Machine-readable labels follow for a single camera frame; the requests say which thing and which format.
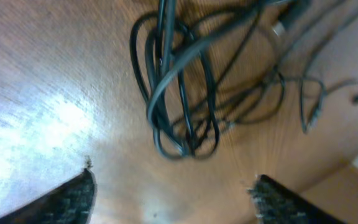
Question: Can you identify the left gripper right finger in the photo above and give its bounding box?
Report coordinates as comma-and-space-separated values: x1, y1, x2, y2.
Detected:
247, 174, 344, 224

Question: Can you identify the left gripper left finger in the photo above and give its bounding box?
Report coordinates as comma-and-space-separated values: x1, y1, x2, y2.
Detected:
0, 157, 97, 224

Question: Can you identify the black USB cable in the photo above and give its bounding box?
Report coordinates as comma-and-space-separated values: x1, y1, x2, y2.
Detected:
169, 0, 358, 134
129, 0, 260, 161

